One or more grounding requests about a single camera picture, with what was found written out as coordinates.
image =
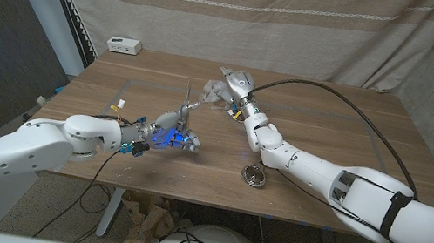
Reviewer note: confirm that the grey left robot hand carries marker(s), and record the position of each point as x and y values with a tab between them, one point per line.
162	130

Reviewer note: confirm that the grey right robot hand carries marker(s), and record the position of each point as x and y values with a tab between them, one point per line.
242	88

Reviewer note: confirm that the clear tape wad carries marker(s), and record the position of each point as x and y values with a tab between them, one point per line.
213	90

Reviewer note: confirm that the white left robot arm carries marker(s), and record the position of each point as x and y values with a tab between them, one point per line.
32	143

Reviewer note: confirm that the crumpled brown paper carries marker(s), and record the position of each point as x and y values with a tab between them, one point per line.
147	220

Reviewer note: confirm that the white power strip box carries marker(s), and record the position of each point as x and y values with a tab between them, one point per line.
123	45

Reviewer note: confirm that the white table leg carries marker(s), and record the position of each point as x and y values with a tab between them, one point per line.
109	214

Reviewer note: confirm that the beige striped curtain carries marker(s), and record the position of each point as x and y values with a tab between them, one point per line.
174	8

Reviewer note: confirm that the small blue object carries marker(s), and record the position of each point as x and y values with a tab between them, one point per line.
59	90

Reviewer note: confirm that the small white roll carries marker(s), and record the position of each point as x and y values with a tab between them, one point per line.
41	101

